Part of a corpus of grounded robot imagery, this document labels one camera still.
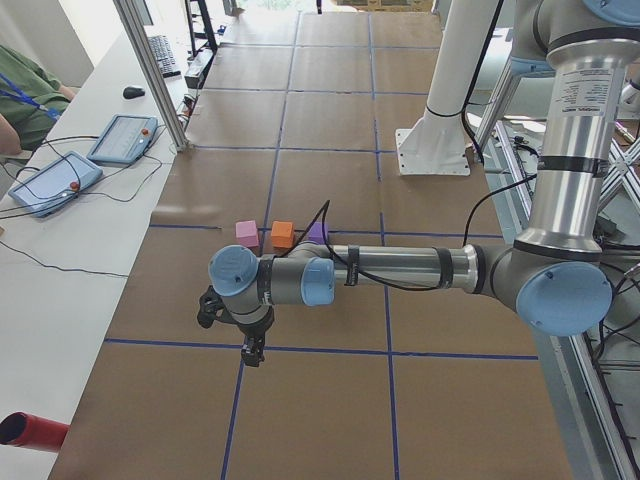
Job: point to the aluminium frame post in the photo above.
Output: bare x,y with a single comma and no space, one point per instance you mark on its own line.
134,28

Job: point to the pink foam cube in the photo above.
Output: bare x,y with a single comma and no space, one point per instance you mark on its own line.
247,234

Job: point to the blue teach pendant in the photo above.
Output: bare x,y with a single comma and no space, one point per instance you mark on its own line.
56,184
124,140

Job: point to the black computer mouse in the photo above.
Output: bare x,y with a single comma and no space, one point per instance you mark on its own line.
132,92

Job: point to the aluminium side frame rail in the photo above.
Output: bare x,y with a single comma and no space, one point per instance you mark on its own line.
593,378

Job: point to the purple foam cube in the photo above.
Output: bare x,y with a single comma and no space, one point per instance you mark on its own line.
318,233

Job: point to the far blue teach pendant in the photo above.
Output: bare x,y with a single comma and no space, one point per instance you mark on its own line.
124,140

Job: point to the person in green shirt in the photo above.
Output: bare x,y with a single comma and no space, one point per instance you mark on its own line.
32,101

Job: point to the red cardboard tube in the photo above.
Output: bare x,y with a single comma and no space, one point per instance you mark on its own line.
29,431

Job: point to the near blue teach pendant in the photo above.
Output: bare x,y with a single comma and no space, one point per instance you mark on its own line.
56,184

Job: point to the black keyboard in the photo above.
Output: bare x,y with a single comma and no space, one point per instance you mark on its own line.
163,55

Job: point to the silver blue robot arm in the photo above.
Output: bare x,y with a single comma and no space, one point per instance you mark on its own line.
550,274

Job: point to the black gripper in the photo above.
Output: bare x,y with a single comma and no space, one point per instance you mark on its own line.
253,331

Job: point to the orange foam cube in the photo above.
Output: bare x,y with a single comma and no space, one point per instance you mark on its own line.
282,234

